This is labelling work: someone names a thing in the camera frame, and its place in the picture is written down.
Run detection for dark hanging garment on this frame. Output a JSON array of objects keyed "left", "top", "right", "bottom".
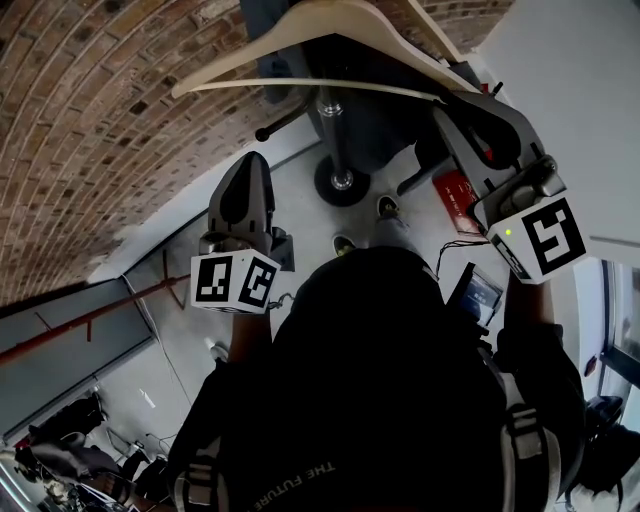
[{"left": 238, "top": 0, "right": 454, "bottom": 174}]

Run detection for red flat box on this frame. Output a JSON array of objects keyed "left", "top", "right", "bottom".
[{"left": 431, "top": 169, "right": 489, "bottom": 237}]

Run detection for chrome black coat rack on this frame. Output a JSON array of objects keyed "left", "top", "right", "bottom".
[{"left": 254, "top": 83, "right": 437, "bottom": 208}]

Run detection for red wall pipe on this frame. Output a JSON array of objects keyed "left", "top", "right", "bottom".
[{"left": 0, "top": 273, "right": 194, "bottom": 369}]

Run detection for person's grey trousers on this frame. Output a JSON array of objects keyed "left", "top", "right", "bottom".
[{"left": 372, "top": 213, "right": 419, "bottom": 254}]

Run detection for person's black shirt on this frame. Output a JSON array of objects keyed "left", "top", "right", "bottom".
[{"left": 167, "top": 246, "right": 587, "bottom": 512}]

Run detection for thin floor cable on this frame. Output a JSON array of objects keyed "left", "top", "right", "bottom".
[{"left": 121, "top": 273, "right": 195, "bottom": 409}]

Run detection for black chest device with screen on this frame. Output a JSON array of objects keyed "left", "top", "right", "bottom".
[{"left": 443, "top": 261, "right": 505, "bottom": 329}]

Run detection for grey strap harness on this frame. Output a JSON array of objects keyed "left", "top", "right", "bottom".
[{"left": 172, "top": 367, "right": 564, "bottom": 512}]

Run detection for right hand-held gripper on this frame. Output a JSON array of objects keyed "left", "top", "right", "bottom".
[{"left": 433, "top": 91, "right": 588, "bottom": 286}]

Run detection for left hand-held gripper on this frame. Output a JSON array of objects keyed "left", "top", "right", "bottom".
[{"left": 189, "top": 151, "right": 297, "bottom": 316}]

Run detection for pile of black bags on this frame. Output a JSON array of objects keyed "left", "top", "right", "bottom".
[{"left": 12, "top": 392, "right": 169, "bottom": 512}]

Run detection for person's left forearm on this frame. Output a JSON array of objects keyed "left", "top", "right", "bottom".
[{"left": 227, "top": 310, "right": 277, "bottom": 369}]

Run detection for black chair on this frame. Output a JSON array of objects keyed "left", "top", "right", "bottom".
[{"left": 582, "top": 393, "right": 627, "bottom": 496}]

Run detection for window with dark frame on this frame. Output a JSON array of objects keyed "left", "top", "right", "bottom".
[{"left": 598, "top": 258, "right": 640, "bottom": 401}]

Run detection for small white floor object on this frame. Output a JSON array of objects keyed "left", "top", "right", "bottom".
[{"left": 203, "top": 336, "right": 230, "bottom": 362}]

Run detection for thin black cable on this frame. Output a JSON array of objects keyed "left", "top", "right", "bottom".
[{"left": 433, "top": 238, "right": 489, "bottom": 281}]

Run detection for light wooden clothes hanger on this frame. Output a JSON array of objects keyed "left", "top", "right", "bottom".
[{"left": 170, "top": 0, "right": 482, "bottom": 109}]

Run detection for person's right forearm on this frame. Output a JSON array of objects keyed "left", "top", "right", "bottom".
[{"left": 501, "top": 272, "right": 557, "bottom": 332}]

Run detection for light wooden strip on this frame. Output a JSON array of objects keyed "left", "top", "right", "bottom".
[{"left": 405, "top": 0, "right": 464, "bottom": 65}]

